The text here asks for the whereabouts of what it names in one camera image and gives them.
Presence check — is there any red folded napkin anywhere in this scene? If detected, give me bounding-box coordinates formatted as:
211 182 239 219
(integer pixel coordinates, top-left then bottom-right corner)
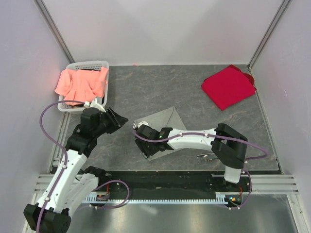
201 65 257 111

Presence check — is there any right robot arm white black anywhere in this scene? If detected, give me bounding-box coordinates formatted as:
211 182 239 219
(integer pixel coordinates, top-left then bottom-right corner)
133 123 248 191

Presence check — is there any aluminium frame post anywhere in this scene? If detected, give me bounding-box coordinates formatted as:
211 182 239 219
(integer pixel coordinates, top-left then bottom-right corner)
34 0 75 63
247 0 292 72

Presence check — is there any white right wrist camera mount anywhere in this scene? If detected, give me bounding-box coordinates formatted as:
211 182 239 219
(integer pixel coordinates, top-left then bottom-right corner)
132 121 149 130

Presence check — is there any white plastic basket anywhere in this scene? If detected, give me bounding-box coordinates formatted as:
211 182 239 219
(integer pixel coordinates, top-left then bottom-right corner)
58 60 109 114

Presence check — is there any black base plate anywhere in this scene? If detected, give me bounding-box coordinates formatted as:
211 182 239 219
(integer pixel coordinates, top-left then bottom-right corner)
95 171 250 194

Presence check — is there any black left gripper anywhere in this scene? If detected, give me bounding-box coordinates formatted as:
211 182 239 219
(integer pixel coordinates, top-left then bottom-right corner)
93 106 128 137

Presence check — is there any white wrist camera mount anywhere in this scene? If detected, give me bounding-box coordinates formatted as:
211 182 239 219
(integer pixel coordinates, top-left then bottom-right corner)
132 121 149 130
84 98 106 112

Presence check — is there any salmon pink cloth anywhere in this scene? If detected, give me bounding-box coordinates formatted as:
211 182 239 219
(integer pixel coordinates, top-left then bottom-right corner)
55 67 109 105

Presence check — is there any right aluminium frame post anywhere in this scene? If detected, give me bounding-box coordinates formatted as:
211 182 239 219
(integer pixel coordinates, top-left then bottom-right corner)
247 0 292 72

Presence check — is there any left aluminium frame post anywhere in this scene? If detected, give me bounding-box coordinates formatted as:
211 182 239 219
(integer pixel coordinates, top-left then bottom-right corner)
34 0 75 63

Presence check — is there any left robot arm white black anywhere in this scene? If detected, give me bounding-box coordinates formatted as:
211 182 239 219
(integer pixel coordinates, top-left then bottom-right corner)
23 107 128 233

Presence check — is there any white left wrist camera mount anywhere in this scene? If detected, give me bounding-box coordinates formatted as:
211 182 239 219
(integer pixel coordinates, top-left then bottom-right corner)
84 98 106 112

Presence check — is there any white slotted cable duct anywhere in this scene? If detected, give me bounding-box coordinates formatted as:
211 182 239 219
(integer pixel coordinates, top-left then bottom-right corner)
82 193 241 204

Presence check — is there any grey cloth napkin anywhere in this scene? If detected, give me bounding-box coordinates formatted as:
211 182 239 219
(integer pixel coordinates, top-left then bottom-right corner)
134 106 186 161

